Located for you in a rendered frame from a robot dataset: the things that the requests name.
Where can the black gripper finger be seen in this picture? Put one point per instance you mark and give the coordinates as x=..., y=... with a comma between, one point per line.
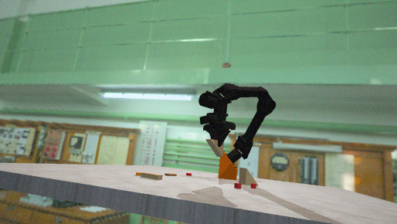
x=213, y=134
x=222, y=134

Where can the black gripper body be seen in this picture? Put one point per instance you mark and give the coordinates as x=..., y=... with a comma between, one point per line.
x=222, y=123

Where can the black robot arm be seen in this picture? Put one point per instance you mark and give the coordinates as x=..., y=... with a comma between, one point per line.
x=230, y=92

